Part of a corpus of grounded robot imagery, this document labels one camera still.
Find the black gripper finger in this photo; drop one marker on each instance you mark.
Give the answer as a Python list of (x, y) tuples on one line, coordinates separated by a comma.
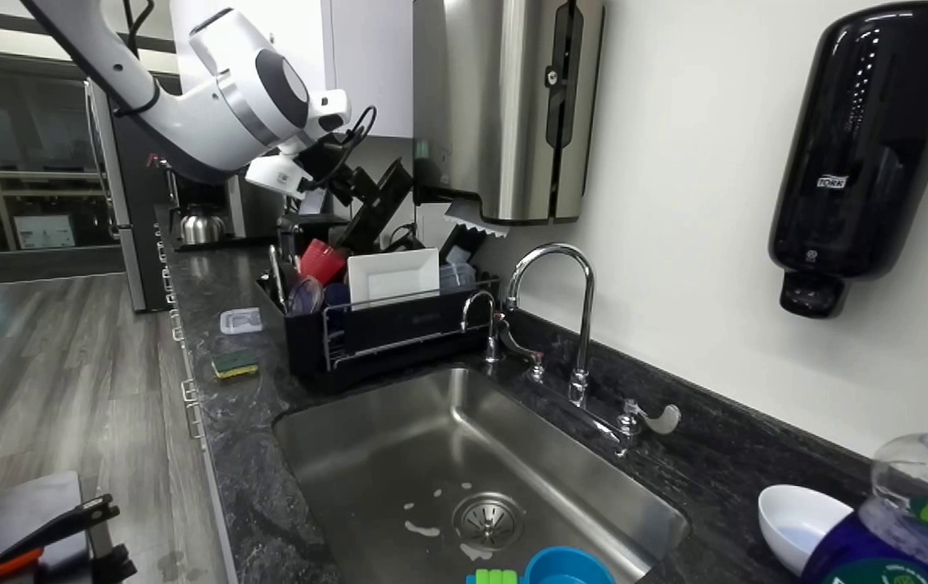
[(367, 180), (351, 204)]

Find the black wall soap dispenser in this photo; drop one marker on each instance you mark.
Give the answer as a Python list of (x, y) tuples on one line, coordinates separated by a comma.
[(865, 140)]

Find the chrome gooseneck faucet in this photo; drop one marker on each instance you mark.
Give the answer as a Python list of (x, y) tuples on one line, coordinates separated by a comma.
[(586, 311)]

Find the clear drinking glass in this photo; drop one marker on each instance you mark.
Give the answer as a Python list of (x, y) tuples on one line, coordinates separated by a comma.
[(456, 266)]

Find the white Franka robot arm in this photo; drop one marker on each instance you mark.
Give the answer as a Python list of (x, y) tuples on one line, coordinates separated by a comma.
[(216, 107)]

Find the black plastic dish rack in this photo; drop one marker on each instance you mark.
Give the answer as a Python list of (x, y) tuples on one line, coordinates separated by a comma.
[(377, 338)]

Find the white rectangular plate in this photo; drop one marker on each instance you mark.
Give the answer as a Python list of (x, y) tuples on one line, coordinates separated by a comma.
[(392, 278)]

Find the light blue plastic cup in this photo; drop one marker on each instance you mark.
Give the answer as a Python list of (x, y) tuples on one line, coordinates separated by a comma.
[(564, 569)]

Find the red plastic cup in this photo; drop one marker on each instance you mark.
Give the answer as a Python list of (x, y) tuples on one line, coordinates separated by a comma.
[(321, 264)]

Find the wooden background shelf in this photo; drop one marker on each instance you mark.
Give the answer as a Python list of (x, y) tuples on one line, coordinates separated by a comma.
[(43, 211)]

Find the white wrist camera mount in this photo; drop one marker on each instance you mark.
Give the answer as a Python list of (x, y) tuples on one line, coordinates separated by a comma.
[(273, 172)]

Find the black metal stand post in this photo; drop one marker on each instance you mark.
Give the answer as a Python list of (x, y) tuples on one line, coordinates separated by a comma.
[(141, 260)]

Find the small white bowl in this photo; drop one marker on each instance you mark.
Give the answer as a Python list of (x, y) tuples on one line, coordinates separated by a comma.
[(800, 523)]

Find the round metal sink drain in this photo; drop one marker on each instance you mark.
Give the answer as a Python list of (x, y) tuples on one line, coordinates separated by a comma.
[(488, 517)]

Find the small green plastic item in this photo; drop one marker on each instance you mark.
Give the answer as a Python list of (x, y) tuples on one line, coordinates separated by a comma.
[(491, 580)]

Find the clear plastic food container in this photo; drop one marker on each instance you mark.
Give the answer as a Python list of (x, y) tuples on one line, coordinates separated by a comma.
[(241, 319)]

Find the white wall cabinet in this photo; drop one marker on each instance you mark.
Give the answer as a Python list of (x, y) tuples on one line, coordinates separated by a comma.
[(372, 67)]

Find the stainless steel sink basin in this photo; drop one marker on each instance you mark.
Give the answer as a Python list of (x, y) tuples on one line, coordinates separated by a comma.
[(377, 474)]

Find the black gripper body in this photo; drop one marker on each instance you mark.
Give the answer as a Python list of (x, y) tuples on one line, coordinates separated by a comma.
[(325, 162)]

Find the green yellow sponge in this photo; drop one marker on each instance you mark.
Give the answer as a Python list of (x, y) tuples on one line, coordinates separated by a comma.
[(233, 366)]

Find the stainless steel paper towel dispenser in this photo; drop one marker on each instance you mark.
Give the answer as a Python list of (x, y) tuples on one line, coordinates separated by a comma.
[(485, 107)]

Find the clear dish soap bottle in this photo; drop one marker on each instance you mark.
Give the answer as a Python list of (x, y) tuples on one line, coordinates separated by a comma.
[(920, 506)]

